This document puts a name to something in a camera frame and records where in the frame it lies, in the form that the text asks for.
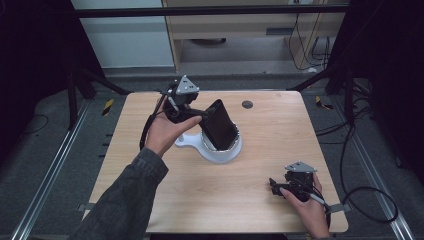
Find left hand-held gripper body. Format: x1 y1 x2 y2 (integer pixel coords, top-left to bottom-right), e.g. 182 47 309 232
163 74 201 124

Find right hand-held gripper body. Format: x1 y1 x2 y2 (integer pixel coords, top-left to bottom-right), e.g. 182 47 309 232
282 161 318 203

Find white key stand with hooks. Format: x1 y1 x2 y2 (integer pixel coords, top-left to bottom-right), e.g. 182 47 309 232
173 131 244 165

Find white round bowl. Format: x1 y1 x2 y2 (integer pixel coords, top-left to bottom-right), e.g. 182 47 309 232
201 122 242 154

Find person's right hand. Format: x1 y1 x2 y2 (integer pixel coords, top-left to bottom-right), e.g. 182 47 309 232
278 173 331 239

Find person's left hand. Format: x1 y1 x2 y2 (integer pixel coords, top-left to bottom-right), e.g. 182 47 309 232
144 99 204 158

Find grey tape strip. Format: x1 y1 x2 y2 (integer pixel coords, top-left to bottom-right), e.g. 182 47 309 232
328 202 352 214
76 201 98 213

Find yellow black floor tape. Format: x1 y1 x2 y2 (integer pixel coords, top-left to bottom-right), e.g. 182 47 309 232
101 98 115 117
314 95 335 111

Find white cabinet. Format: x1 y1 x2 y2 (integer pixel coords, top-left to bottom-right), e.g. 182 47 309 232
71 0 175 70

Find black horizontal bar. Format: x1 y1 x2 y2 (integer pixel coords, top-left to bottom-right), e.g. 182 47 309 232
71 4 352 19

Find light wooden desk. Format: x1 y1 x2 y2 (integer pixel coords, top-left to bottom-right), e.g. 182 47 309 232
161 0 348 73

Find black metal stand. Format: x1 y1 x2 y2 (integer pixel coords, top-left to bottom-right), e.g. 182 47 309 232
65 64 133 132
285 64 356 128

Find black curtain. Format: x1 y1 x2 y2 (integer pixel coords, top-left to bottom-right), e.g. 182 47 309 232
0 0 105 163
333 0 424 186

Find black gripper strap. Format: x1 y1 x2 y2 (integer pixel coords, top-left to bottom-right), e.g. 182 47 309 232
139 89 174 152

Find black floor cables bundle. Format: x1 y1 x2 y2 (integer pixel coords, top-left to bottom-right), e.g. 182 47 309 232
314 81 376 148

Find black looped cable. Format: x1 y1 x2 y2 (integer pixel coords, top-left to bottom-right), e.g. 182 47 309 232
308 124 400 225

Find aluminium floor rail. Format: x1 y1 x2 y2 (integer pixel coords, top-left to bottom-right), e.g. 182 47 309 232
9 99 92 240
333 96 416 240

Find black hanging cables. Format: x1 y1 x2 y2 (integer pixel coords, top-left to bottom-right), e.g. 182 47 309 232
287 12 333 72

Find thin black floor cable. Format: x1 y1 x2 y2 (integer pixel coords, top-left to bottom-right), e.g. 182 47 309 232
19 113 50 136

